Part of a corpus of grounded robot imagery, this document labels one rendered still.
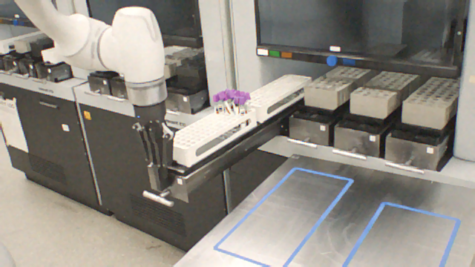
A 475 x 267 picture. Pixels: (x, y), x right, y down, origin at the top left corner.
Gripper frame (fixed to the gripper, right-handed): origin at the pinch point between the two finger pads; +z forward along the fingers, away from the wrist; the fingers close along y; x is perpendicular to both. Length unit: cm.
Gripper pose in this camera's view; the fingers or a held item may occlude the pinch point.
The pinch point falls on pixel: (161, 176)
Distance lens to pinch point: 125.0
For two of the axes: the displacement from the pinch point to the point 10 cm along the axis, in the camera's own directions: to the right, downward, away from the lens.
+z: 0.8, 9.1, 4.1
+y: -7.8, -2.0, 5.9
